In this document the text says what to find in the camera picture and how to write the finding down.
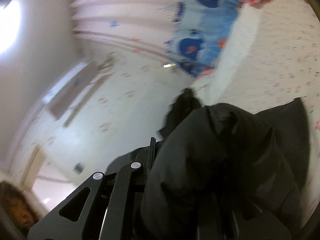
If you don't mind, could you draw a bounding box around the black puffer jacket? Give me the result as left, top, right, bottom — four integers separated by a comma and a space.
105, 87, 316, 240

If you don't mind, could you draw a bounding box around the person's head dark hair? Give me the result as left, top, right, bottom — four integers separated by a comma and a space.
1, 180, 40, 238

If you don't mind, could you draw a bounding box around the blue whale pillow near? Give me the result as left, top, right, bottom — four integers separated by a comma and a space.
164, 9, 238, 77

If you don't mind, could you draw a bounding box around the blue whale pillow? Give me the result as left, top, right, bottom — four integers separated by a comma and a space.
164, 9, 238, 77
172, 0, 240, 25

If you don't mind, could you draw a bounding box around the pink patterned curtain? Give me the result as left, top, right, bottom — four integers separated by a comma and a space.
70, 0, 181, 59

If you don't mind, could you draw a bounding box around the white floral bed sheet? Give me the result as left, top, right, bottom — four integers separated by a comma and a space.
193, 0, 319, 220

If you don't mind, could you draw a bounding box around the blue whale pillow far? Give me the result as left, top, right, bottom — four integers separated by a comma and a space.
172, 0, 240, 25

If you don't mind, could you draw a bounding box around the wall mounted air conditioner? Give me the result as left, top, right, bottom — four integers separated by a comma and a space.
41, 55, 117, 128

